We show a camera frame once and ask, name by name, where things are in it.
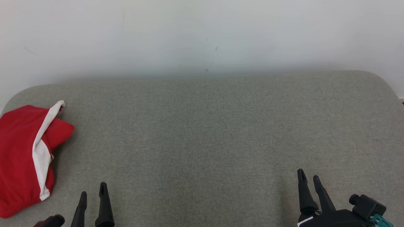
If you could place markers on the red shorts with white stripe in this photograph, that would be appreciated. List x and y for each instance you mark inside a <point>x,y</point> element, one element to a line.
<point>17,151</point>

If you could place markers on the grey fabric sofa cushion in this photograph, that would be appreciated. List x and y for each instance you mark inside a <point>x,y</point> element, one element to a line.
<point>202,142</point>

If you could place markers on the white wall baseboard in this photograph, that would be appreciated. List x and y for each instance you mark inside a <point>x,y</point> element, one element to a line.
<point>401,100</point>

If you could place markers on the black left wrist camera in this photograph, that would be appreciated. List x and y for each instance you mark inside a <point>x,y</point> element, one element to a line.
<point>52,221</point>

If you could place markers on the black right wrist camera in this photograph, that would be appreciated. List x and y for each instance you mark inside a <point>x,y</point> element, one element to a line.
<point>367,206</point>

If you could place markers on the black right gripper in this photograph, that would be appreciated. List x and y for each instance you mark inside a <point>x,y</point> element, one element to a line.
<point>337,220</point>

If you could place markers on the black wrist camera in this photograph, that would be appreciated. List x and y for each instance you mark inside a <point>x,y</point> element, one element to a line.
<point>367,206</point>
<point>52,221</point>

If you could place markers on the teal right camera connector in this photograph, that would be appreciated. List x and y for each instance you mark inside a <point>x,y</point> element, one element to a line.
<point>382,221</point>

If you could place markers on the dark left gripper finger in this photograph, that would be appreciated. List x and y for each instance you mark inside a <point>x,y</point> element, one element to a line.
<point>79,211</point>
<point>104,205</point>

